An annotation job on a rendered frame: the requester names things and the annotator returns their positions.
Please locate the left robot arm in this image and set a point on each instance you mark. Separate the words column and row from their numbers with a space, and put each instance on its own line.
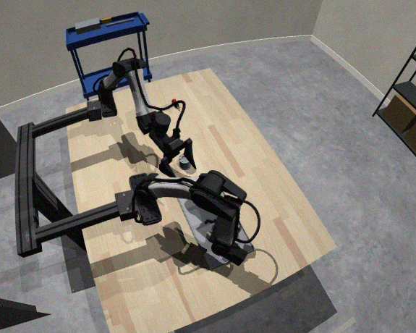
column 148, row 120

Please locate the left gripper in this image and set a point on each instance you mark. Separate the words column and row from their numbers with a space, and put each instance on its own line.
column 164, row 165

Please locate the dark grey cylindrical module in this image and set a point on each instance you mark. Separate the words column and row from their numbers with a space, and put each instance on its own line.
column 184, row 164

